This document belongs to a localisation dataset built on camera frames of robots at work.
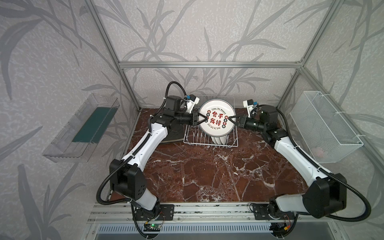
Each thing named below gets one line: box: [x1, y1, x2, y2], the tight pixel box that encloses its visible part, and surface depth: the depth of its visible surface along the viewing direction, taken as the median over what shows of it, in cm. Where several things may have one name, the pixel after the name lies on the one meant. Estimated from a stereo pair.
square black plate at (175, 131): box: [160, 119, 185, 143], surface depth 68 cm
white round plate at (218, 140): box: [214, 137, 223, 145], surface depth 91 cm
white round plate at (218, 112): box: [199, 99, 236, 138], surface depth 76 cm
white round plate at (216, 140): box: [211, 136, 224, 145], surface depth 91 cm
